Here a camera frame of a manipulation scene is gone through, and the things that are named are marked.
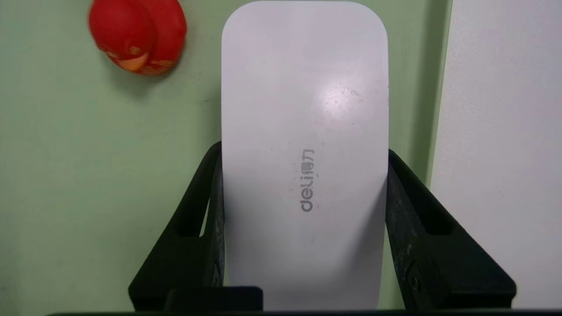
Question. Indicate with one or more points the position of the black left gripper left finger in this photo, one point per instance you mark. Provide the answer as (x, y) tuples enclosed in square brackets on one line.
[(189, 254)]

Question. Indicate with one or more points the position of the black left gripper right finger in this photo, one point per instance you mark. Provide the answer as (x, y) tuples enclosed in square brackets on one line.
[(434, 263)]

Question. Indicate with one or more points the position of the white rectangular deli case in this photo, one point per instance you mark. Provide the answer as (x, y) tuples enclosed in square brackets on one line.
[(303, 131)]

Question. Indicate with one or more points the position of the red rubber duck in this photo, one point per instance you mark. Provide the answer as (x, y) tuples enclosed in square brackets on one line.
[(140, 35)]

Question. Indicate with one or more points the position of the green plastic tray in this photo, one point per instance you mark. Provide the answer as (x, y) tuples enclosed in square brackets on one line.
[(88, 175)]

